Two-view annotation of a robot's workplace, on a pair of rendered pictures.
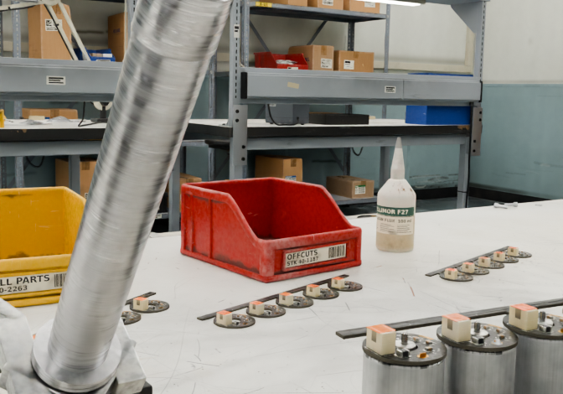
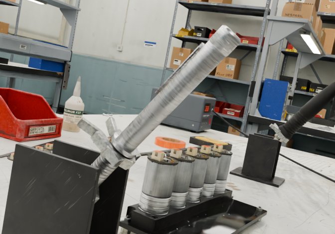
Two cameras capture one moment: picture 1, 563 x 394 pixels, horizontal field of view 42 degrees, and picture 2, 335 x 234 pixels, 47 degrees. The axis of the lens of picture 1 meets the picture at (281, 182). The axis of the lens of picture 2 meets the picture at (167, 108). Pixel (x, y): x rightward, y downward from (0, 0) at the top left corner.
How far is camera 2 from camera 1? 0.13 m
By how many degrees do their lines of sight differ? 32
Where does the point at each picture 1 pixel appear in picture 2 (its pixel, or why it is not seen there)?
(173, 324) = not seen: outside the picture
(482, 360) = (186, 165)
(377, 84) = (16, 43)
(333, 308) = not seen: hidden behind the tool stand
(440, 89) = (50, 51)
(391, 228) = (72, 120)
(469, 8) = (69, 12)
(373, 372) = (155, 168)
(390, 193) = (73, 102)
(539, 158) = (91, 94)
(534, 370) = (195, 170)
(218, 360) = not seen: hidden behind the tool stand
